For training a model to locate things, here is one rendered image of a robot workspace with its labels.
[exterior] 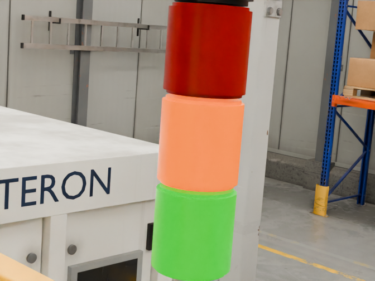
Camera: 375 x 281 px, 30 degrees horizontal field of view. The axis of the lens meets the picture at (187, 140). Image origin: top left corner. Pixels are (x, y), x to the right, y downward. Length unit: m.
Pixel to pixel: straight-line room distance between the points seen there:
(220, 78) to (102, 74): 9.76
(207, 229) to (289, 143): 11.02
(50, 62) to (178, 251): 9.21
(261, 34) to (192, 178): 2.56
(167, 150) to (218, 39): 0.07
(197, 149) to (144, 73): 10.27
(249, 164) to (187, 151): 2.60
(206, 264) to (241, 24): 0.14
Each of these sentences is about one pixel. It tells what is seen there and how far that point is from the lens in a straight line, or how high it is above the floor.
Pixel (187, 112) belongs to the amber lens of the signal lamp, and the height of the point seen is 2.26.
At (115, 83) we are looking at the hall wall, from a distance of 10.31.
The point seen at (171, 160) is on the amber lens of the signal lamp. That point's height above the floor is 2.23.
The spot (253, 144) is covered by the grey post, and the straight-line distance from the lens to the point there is 3.00.
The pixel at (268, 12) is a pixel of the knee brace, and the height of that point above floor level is 2.40.
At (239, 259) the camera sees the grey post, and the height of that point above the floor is 1.33.
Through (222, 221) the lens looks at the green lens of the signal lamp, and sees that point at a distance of 0.42.
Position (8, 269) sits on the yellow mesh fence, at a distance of 0.61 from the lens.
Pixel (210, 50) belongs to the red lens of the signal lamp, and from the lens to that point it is 0.40.
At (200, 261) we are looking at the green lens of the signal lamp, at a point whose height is 2.17.
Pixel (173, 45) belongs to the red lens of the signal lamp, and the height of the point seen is 2.30.
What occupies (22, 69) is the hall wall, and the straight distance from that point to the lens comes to 9.37.
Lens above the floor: 2.31
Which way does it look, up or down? 9 degrees down
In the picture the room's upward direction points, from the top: 4 degrees clockwise
